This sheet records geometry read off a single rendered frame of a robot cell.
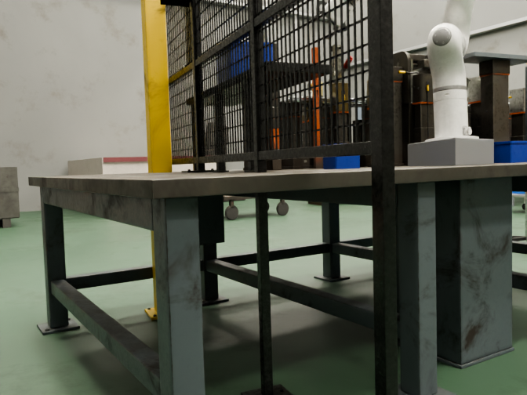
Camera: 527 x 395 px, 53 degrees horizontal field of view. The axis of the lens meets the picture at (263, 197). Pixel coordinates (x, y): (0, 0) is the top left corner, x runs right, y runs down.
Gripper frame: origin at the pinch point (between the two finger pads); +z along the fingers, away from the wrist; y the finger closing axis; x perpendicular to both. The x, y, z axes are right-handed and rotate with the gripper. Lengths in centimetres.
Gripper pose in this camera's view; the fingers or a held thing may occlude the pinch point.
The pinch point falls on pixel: (321, 29)
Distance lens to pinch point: 227.7
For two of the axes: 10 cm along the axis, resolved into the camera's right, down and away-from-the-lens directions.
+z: -6.5, 7.5, 0.8
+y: 7.2, 5.9, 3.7
